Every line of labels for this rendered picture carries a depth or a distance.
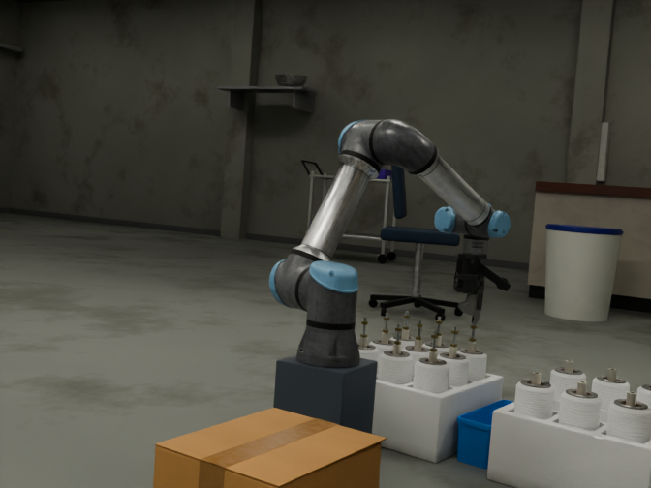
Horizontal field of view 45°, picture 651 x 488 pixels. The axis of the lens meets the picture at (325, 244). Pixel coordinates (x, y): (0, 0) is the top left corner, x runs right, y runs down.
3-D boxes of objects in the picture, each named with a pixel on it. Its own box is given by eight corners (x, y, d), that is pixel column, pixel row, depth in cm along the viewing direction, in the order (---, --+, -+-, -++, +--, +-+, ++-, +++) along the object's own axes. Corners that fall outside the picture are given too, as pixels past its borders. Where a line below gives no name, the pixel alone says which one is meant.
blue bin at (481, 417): (488, 471, 206) (492, 426, 205) (451, 460, 213) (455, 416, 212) (534, 446, 230) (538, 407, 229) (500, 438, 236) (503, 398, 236)
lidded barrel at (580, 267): (610, 325, 484) (620, 229, 480) (531, 316, 505) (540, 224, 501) (618, 317, 529) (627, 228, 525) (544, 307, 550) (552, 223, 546)
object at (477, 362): (482, 416, 232) (487, 356, 231) (449, 412, 234) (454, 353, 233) (481, 408, 242) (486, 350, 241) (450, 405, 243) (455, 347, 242)
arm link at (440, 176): (416, 107, 190) (519, 214, 217) (386, 109, 198) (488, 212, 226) (394, 147, 187) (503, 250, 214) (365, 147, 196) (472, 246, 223)
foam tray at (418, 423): (435, 464, 209) (441, 397, 208) (320, 428, 232) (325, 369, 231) (498, 434, 240) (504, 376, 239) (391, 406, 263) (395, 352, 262)
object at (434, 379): (421, 418, 226) (426, 356, 225) (450, 426, 220) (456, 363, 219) (403, 424, 218) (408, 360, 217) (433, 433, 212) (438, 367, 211)
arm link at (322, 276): (325, 325, 178) (330, 266, 177) (292, 315, 189) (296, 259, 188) (366, 322, 185) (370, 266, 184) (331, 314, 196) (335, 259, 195)
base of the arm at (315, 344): (341, 371, 177) (345, 327, 176) (284, 360, 184) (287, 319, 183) (369, 360, 190) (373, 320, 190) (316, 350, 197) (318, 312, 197)
